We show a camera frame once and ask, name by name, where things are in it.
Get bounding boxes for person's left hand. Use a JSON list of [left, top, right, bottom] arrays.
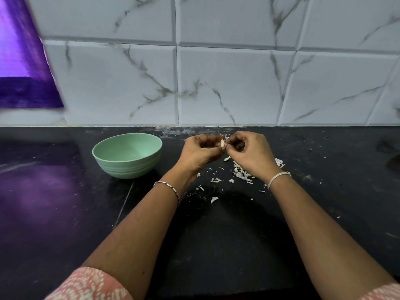
[[176, 133, 226, 179]]

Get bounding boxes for pink patterned left sleeve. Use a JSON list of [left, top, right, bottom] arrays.
[[44, 267, 134, 300]]

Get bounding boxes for silver left wrist bracelet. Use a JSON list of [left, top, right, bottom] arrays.
[[153, 180, 182, 205]]

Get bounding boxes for pile of white garlic peels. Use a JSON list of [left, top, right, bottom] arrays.
[[222, 155, 286, 194]]

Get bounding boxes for silver right wrist bracelet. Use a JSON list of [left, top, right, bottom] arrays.
[[267, 171, 293, 191]]

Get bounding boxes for pink patterned right sleeve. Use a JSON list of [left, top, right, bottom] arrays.
[[359, 282, 400, 300]]

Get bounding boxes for mint green bowl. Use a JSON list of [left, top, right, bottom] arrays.
[[92, 132, 164, 180]]

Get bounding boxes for person's left forearm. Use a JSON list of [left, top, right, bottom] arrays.
[[82, 173, 191, 290]]

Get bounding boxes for purple cloth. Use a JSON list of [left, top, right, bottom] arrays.
[[0, 0, 65, 109]]

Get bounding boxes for person's right hand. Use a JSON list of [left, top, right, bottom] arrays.
[[224, 130, 283, 185]]

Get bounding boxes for silver wrist bracelet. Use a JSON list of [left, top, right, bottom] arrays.
[[153, 180, 182, 205], [267, 171, 293, 191]]

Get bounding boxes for pink patterned sleeve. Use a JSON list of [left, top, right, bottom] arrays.
[[44, 267, 134, 300], [359, 282, 400, 300]]

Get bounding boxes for person's right forearm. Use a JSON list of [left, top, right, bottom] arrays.
[[269, 177, 396, 299]]

